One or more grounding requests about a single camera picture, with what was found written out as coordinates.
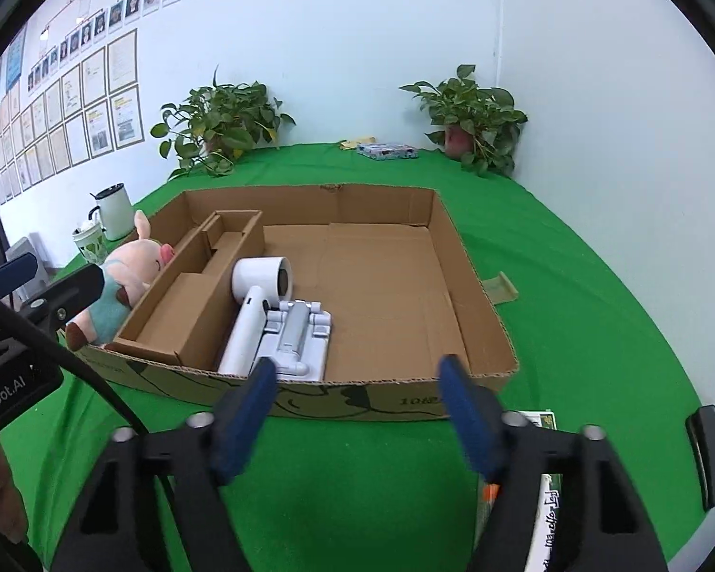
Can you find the yellow packet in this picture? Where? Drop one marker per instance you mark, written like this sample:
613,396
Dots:
351,145

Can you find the person's left hand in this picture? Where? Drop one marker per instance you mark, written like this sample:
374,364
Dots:
0,488

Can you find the black phone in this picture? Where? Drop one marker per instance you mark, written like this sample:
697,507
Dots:
709,459

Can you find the small cardboard insert box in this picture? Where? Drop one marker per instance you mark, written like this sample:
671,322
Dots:
179,310

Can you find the green tablecloth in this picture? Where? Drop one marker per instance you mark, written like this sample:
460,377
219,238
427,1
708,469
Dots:
572,322

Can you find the white kettle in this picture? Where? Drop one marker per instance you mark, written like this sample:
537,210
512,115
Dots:
116,214

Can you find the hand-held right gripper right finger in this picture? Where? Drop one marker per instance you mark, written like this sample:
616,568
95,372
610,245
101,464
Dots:
468,417

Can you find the group of framed wall certificates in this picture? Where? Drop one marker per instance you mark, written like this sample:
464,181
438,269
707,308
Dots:
95,101

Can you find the green patterned glass cup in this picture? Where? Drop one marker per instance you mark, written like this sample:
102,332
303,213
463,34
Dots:
92,247

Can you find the pink pig plush toy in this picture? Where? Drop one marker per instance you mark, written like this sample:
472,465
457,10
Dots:
131,262

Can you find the blue patterned tissue pack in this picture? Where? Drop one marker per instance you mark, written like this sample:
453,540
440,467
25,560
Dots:
387,151

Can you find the small cardboard scrap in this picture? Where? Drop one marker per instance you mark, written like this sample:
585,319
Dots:
503,289

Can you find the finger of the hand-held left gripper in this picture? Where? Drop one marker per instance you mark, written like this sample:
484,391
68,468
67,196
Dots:
9,272
71,292

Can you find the white wall conduit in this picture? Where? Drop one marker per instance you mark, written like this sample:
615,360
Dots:
501,24

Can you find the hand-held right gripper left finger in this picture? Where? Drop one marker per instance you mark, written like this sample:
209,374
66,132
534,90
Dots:
247,411

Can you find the large leafy potted plant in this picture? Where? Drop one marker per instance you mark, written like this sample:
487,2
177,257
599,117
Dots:
226,119

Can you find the large cardboard box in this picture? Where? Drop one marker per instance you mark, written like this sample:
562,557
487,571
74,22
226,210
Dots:
381,286

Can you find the red pot potted plant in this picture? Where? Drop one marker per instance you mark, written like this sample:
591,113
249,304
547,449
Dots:
476,113

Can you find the blue wall poster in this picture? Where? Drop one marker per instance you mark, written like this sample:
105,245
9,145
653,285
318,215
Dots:
15,59

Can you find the white hair dryer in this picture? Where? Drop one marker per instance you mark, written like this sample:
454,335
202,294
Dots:
256,277

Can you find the long green white carton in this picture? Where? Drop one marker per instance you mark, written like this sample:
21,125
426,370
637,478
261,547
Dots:
548,524

